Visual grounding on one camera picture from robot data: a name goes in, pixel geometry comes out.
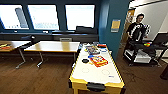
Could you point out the colourful puzzle box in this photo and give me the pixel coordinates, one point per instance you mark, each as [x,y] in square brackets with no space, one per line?
[92,50]

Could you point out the dark bowl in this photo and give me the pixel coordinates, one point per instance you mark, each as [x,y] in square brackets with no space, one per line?
[85,61]

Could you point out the small red item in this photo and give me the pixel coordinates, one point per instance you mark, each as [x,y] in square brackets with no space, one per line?
[102,45]

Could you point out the dark bag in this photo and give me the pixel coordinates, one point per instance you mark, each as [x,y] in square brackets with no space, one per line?
[84,29]

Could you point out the orange game box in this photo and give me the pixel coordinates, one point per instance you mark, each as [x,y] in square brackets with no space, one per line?
[97,60]

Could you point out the grey bench vent panel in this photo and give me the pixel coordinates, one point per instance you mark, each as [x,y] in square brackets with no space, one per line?
[65,39]

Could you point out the yellow edged white table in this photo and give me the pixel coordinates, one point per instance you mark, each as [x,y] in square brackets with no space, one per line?
[96,75]

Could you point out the pale long table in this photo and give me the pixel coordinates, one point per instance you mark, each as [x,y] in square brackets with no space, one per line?
[53,46]

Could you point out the dark window bench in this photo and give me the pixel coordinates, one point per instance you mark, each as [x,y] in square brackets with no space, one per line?
[50,36]

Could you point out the dark office chair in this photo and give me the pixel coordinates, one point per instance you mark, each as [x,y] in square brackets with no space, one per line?
[29,40]

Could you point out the person in dark top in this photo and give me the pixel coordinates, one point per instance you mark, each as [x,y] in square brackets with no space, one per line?
[137,30]

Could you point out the colourful toy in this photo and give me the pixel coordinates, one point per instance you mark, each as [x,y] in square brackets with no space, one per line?
[146,44]

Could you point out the black wheeled cart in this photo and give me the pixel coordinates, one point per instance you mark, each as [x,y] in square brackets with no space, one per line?
[146,50]

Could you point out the long wooden table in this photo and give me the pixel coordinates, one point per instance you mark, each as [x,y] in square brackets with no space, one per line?
[15,44]

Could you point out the black monitor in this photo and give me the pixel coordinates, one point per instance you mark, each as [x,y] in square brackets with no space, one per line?
[161,38]

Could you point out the small orange yellow item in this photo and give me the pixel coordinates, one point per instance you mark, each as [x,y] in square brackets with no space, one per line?
[4,46]

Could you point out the yellow wall sign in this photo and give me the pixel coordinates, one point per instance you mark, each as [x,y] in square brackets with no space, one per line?
[115,25]

